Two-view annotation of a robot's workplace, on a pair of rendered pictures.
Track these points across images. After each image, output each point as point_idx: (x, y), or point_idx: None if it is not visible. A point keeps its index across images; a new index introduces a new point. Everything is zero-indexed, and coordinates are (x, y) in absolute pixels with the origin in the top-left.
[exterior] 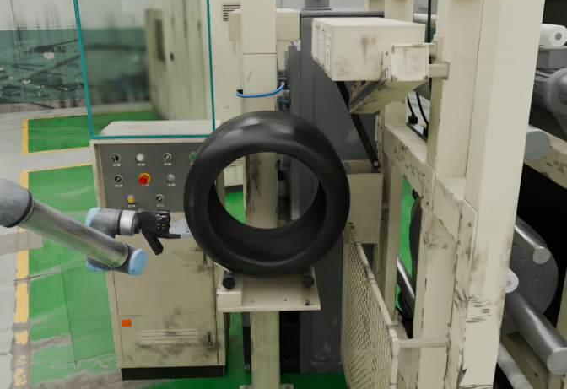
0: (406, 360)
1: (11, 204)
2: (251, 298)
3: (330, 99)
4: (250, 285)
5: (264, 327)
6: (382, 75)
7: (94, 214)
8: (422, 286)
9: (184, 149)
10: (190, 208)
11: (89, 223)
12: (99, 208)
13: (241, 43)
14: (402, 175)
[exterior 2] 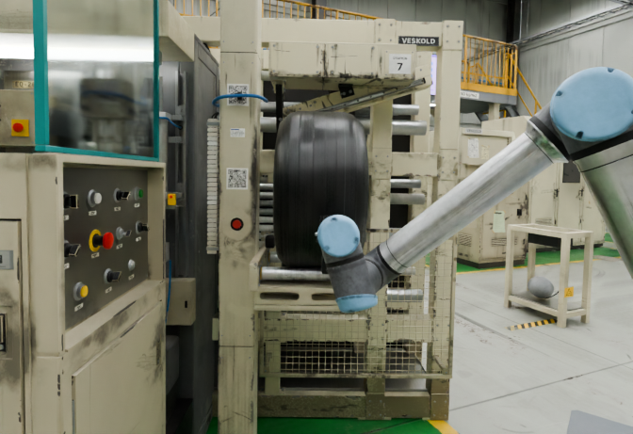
0: (332, 316)
1: None
2: None
3: (202, 129)
4: None
5: (255, 377)
6: (415, 82)
7: (352, 220)
8: (383, 228)
9: (130, 183)
10: (365, 193)
11: (359, 233)
12: (340, 215)
13: (254, 41)
14: None
